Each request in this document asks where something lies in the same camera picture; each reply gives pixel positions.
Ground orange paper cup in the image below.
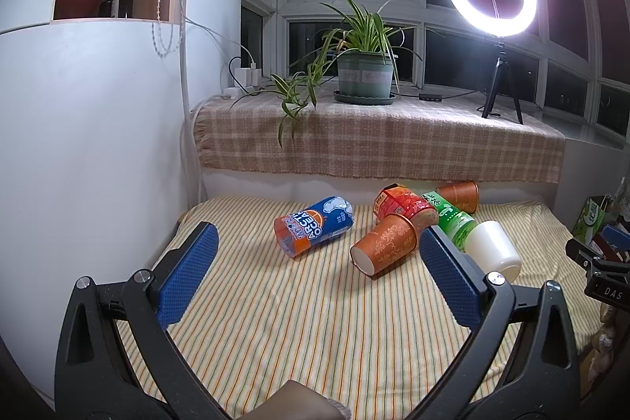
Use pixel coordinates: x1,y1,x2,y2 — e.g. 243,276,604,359
437,181,480,214
350,213,419,277

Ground red instant noodle cup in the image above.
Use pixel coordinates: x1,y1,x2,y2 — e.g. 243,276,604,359
372,183,439,232

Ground green paper box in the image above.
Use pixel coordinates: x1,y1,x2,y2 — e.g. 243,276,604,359
573,195,612,245

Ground striped yellow table cloth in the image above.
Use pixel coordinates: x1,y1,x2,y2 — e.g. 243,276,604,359
115,195,604,420

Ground green bottle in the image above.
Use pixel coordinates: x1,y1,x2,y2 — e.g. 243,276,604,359
422,192,477,252

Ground white curved cabinet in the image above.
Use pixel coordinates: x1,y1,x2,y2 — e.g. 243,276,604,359
1,0,241,396

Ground plaid beige sill cloth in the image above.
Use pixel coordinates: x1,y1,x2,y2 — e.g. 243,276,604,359
195,94,565,183

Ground blue Arctic Ocean can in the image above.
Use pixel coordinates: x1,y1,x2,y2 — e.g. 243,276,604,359
273,196,354,258

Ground green potted spider plant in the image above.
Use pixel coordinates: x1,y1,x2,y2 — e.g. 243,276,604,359
263,0,423,146

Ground white power chargers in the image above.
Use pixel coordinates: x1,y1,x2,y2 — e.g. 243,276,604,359
222,63,261,100

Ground dark small bottles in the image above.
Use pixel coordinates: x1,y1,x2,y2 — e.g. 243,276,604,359
98,0,133,18

